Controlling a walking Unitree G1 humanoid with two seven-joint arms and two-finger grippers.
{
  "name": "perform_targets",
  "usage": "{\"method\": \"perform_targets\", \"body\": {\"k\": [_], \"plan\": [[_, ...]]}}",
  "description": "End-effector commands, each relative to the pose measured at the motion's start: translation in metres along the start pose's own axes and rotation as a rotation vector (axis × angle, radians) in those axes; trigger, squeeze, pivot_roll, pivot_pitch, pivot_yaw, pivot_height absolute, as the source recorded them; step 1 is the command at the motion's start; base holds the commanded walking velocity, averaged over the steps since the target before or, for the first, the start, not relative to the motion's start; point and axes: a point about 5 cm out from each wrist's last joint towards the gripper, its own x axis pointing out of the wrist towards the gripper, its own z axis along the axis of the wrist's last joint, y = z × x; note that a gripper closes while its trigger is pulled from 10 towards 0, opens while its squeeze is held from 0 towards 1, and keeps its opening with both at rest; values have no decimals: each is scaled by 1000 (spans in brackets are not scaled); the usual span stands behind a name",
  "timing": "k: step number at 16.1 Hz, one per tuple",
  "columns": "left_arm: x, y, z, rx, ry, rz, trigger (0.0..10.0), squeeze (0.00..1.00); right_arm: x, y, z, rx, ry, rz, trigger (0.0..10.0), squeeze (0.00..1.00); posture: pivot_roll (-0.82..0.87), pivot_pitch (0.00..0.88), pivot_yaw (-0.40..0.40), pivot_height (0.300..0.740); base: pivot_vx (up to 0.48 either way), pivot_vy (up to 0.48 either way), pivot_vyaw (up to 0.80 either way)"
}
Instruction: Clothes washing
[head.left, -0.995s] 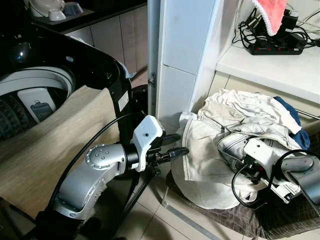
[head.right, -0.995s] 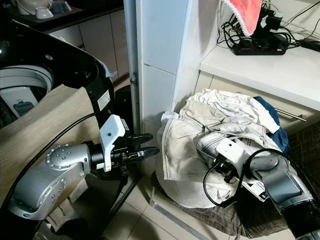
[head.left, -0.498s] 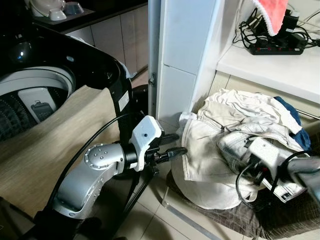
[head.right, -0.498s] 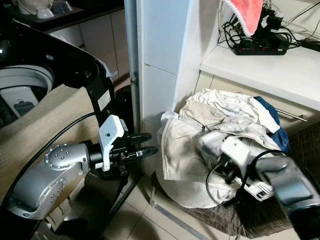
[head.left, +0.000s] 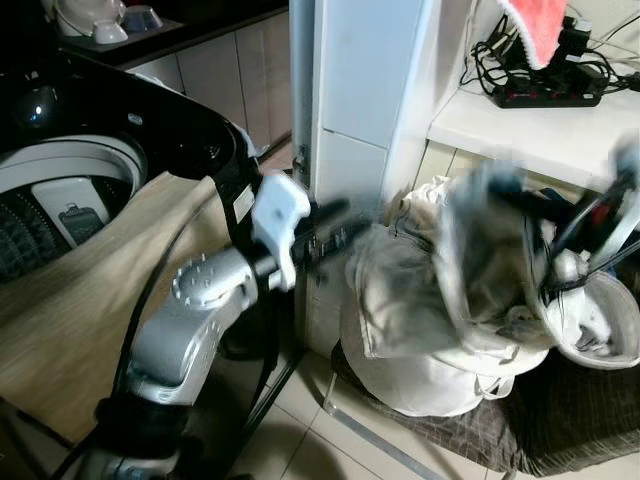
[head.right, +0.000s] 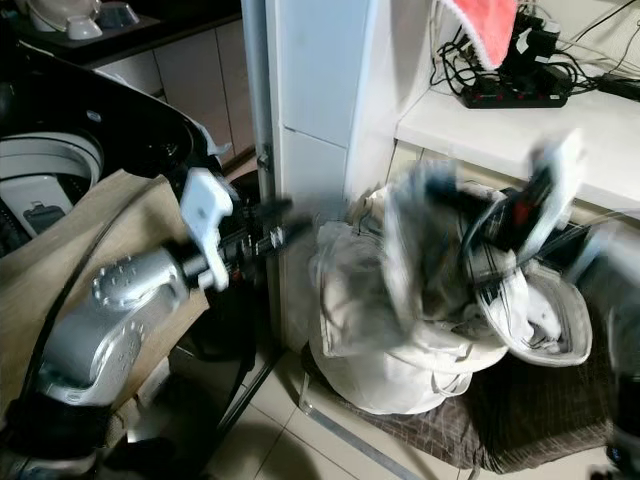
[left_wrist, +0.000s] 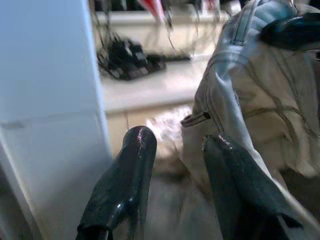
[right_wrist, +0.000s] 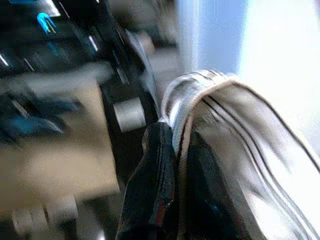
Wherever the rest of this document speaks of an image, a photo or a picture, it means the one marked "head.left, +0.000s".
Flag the black power strip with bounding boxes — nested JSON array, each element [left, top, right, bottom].
[[492, 84, 607, 110]]

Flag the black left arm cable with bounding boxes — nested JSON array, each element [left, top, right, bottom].
[[112, 185, 223, 401]]

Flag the white kitchen appliance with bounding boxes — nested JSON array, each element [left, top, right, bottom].
[[53, 0, 167, 47]]

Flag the white cabinet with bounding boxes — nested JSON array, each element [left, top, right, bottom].
[[308, 0, 443, 353]]

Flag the grey metal door frame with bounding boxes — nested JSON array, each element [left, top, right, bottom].
[[288, 0, 318, 193]]

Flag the brown checkered mat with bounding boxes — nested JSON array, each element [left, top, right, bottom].
[[328, 340, 640, 478]]

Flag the white washer tub rim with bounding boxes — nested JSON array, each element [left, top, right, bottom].
[[0, 135, 149, 283]]

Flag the grey garment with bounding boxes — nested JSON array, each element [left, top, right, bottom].
[[438, 163, 563, 337]]

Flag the black top-loading washing machine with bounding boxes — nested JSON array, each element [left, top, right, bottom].
[[0, 48, 301, 480]]

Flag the black tangled cables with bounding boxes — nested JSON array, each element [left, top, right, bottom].
[[460, 10, 640, 101]]

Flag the black charger adapter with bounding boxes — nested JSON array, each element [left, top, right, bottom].
[[555, 14, 599, 64]]

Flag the white plastic basket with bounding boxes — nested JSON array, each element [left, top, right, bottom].
[[548, 268, 640, 372]]

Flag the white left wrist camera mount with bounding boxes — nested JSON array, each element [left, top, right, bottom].
[[250, 172, 312, 292]]

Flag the pink towel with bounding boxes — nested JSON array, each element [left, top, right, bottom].
[[497, 0, 570, 71]]

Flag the white cupboard with black top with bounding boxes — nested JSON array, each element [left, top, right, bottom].
[[40, 0, 297, 153]]

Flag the white laundry bag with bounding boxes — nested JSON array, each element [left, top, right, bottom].
[[340, 180, 567, 418]]

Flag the beige cloth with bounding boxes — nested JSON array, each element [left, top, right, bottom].
[[0, 172, 301, 446]]

